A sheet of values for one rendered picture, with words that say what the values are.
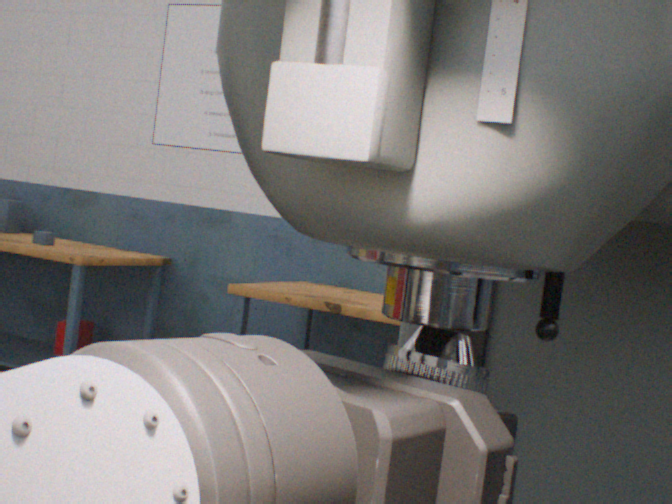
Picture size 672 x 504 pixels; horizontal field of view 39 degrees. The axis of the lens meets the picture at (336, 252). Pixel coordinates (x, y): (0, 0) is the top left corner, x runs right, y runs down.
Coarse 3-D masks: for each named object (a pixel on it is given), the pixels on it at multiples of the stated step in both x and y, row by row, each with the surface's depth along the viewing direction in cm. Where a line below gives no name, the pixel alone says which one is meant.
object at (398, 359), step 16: (400, 352) 41; (416, 352) 41; (384, 368) 42; (400, 368) 41; (416, 368) 41; (432, 368) 40; (448, 368) 40; (464, 368) 40; (480, 368) 41; (448, 384) 40; (464, 384) 40; (480, 384) 41
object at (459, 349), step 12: (420, 336) 42; (432, 336) 42; (444, 336) 41; (456, 336) 42; (468, 336) 42; (408, 348) 42; (420, 348) 41; (432, 348) 41; (444, 348) 41; (456, 348) 41; (468, 348) 42; (456, 360) 41; (468, 360) 41
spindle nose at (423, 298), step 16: (400, 272) 41; (416, 272) 40; (432, 272) 40; (400, 288) 41; (416, 288) 40; (432, 288) 40; (448, 288) 40; (464, 288) 40; (480, 288) 40; (384, 304) 42; (400, 304) 40; (416, 304) 40; (432, 304) 40; (448, 304) 40; (464, 304) 40; (480, 304) 40; (400, 320) 40; (416, 320) 40; (432, 320) 40; (448, 320) 40; (464, 320) 40; (480, 320) 41
